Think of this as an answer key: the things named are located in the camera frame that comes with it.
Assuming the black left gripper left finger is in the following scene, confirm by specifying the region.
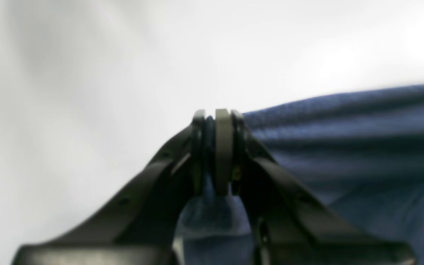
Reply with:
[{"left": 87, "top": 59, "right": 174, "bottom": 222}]
[{"left": 13, "top": 110, "right": 205, "bottom": 265}]

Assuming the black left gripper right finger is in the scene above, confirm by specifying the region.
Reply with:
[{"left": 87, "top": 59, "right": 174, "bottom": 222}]
[{"left": 213, "top": 109, "right": 417, "bottom": 265}]

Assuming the navy blue T-shirt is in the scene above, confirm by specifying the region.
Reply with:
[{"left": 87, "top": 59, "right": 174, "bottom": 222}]
[{"left": 177, "top": 81, "right": 424, "bottom": 265}]

